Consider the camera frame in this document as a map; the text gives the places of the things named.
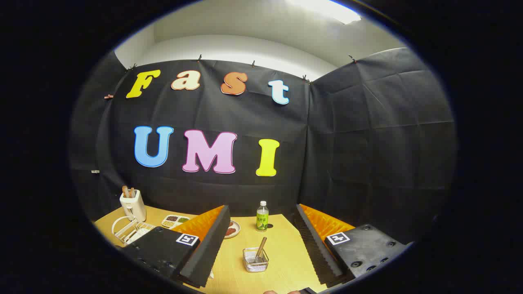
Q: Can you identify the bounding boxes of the white divided condiment tray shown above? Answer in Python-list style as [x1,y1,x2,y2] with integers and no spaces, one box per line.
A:
[161,215,190,229]

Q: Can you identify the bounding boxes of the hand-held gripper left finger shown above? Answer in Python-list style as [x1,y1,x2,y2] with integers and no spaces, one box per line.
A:
[118,205,231,289]

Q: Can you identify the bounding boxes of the wooden spoon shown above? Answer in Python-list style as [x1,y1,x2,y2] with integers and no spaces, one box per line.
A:
[254,237,268,263]

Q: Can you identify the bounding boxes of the green label drink bottle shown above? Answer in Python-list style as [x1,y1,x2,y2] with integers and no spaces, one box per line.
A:
[256,200,269,232]

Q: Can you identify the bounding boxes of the white round plate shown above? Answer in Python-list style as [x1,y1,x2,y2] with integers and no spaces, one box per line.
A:
[224,220,241,239]

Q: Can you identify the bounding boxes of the clear wire basket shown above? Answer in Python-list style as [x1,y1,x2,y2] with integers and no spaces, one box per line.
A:
[243,247,269,273]

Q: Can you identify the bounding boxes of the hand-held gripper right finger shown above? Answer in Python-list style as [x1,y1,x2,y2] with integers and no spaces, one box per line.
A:
[293,203,411,286]

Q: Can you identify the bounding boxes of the white wire dish rack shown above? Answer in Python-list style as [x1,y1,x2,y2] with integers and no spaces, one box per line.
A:
[112,216,156,245]

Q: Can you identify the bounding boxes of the white toaster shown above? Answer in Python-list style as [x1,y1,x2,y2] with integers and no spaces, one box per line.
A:
[120,189,147,222]

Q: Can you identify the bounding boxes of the black backdrop cloth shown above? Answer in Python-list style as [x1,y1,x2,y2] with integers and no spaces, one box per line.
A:
[69,48,457,245]

